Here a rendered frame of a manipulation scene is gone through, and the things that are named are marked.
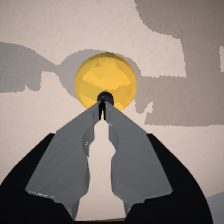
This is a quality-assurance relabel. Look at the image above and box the yellow dome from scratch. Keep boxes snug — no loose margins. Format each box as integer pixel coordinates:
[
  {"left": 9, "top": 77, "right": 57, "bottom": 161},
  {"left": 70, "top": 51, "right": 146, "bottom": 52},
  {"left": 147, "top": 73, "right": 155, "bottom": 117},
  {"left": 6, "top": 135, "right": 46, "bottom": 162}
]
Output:
[{"left": 75, "top": 53, "right": 136, "bottom": 111}]

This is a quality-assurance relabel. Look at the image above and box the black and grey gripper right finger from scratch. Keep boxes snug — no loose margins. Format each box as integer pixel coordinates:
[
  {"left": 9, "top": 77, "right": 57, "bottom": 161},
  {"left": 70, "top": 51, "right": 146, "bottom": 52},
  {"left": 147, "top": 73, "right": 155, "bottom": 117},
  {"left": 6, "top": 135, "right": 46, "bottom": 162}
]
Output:
[{"left": 103, "top": 101, "right": 213, "bottom": 224}]

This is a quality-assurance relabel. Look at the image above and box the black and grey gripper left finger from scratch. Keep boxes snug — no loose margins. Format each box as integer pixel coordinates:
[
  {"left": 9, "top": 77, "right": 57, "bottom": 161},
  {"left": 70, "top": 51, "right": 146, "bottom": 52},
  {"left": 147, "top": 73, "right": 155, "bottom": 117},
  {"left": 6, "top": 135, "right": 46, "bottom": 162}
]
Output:
[{"left": 0, "top": 101, "right": 103, "bottom": 224}]

